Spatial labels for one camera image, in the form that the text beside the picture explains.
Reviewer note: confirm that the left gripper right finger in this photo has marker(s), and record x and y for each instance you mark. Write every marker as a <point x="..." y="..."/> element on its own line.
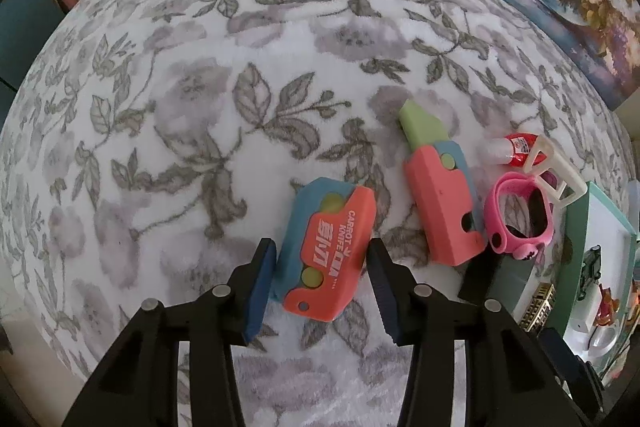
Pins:
<point x="385" y="281"/>

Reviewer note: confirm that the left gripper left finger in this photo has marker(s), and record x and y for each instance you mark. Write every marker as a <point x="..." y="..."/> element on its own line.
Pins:
<point x="259" y="278"/>

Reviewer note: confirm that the orange blue carrot knife toy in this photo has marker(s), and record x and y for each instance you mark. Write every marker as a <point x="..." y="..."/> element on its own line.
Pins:
<point x="324" y="247"/>

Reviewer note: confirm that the black rectangular box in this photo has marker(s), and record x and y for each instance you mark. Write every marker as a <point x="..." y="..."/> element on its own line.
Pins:
<point x="495" y="276"/>

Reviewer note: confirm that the orange knife toy green blade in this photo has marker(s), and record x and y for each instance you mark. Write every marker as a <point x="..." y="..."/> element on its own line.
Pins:
<point x="442" y="187"/>

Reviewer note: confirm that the pink smart watch band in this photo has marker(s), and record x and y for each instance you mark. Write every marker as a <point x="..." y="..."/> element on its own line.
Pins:
<point x="517" y="216"/>

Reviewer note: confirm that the black toy car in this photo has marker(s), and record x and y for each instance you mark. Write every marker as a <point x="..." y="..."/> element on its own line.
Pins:
<point x="590" y="272"/>

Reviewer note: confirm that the brown pink puppy toy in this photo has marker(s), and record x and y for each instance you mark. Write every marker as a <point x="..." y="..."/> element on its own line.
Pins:
<point x="608" y="308"/>

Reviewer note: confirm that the white power adapter cube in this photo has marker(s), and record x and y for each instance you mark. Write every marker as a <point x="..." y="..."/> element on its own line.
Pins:
<point x="598" y="341"/>

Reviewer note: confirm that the red white small bottle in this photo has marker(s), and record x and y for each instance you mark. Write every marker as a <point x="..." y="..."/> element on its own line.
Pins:
<point x="511" y="150"/>

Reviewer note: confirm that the floral grey white blanket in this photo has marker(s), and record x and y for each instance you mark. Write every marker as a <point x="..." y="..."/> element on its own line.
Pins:
<point x="154" y="143"/>

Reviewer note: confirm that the teal white tray box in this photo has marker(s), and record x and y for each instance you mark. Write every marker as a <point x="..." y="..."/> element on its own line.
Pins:
<point x="593" y="287"/>

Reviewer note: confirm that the white plastic frame clip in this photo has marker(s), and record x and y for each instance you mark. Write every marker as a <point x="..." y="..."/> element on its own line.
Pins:
<point x="554" y="172"/>

